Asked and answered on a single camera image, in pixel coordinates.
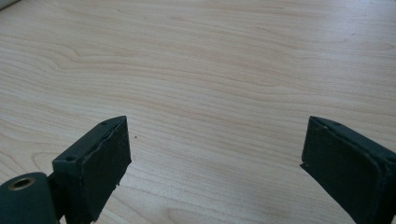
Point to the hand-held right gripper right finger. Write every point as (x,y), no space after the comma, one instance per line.
(348,168)

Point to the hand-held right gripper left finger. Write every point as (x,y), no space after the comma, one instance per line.
(96,174)

